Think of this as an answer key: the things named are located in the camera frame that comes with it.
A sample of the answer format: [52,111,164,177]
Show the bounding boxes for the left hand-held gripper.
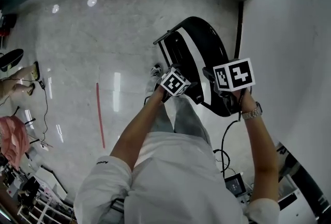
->
[154,64,199,103]

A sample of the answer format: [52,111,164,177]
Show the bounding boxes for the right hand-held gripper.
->
[203,58,255,113]

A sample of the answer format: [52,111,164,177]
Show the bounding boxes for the black folding chair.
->
[153,16,243,117]

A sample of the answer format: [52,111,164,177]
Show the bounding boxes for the person's left forearm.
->
[110,88,169,171]

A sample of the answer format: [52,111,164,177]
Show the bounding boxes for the person's right forearm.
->
[242,88,280,203]

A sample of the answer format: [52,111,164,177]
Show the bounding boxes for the person's left shoe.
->
[151,63,163,78]

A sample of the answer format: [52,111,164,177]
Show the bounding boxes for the person's grey trousers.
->
[146,80,212,145]

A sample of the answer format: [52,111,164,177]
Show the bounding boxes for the silver wristwatch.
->
[241,101,263,121]

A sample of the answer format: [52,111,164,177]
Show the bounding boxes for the red floor tape strip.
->
[96,82,106,149]

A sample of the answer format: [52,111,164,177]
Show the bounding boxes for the person's white shirt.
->
[73,131,281,224]

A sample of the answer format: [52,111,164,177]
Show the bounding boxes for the white box cabinet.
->
[33,166,68,200]

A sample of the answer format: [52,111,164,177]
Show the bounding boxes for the pink cloth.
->
[0,115,31,171]

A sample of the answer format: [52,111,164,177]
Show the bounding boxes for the black waste bin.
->
[2,12,18,29]

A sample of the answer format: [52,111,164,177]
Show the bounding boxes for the cluttered tool rack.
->
[0,155,76,224]

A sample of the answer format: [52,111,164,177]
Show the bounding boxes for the black power cable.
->
[213,119,243,174]

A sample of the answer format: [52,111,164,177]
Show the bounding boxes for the thin black cable with adapter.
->
[0,77,54,150]

